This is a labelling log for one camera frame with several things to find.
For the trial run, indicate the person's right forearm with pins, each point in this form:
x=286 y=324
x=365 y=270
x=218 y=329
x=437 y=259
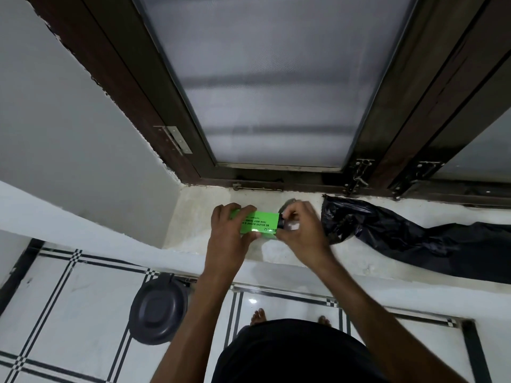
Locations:
x=383 y=327

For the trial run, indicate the person's right foot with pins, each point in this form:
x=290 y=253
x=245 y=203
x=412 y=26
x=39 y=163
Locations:
x=324 y=321

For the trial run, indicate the metal window bolt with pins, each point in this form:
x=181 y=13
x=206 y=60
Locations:
x=415 y=177
x=358 y=175

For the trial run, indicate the metal window stay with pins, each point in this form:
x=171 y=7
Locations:
x=255 y=186

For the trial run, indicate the person's right hand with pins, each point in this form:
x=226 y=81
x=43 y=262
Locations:
x=309 y=239

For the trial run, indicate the person's left forearm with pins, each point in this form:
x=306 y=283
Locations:
x=191 y=327

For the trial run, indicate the person's left hand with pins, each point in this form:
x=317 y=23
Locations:
x=225 y=243

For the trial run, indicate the green cardboard box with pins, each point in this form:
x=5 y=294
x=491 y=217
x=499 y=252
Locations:
x=263 y=223

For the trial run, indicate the person's left foot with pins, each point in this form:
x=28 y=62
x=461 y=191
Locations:
x=258 y=317

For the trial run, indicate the silver window hinge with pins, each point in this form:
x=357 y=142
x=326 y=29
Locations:
x=175 y=139

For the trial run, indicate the person's foot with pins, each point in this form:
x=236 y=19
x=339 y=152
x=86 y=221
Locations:
x=324 y=321
x=258 y=317

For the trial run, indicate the grey pedal trash bin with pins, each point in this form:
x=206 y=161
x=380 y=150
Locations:
x=157 y=311

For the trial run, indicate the person's black clothing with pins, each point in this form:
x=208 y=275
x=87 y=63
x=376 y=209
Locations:
x=295 y=355

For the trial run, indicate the dark brown frosted window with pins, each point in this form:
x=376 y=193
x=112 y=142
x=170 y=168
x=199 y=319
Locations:
x=399 y=115

